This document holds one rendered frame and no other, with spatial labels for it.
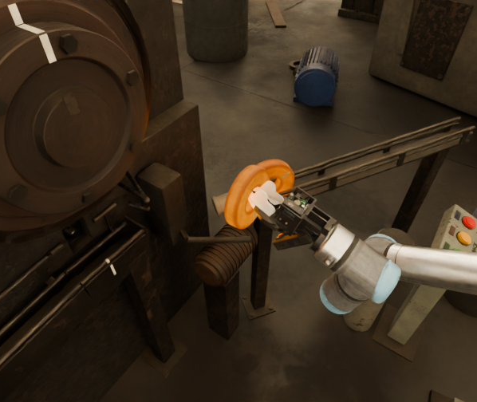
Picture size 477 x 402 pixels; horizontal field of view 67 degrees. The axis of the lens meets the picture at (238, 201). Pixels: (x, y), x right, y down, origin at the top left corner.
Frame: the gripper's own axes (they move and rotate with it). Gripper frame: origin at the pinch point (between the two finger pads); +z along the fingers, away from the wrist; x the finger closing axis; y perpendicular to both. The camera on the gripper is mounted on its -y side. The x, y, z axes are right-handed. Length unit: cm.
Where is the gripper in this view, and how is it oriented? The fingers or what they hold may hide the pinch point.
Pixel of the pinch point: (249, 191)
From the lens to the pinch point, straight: 84.1
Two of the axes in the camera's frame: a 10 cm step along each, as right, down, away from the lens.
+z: -7.9, -5.8, 1.9
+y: 2.3, -5.7, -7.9
